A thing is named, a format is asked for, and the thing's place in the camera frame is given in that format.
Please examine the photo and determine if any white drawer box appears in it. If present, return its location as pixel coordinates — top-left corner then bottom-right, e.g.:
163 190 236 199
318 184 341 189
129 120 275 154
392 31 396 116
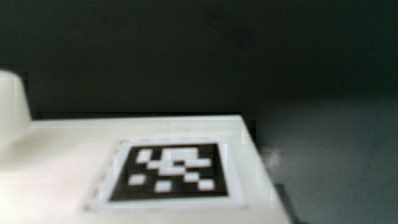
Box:
0 70 293 224

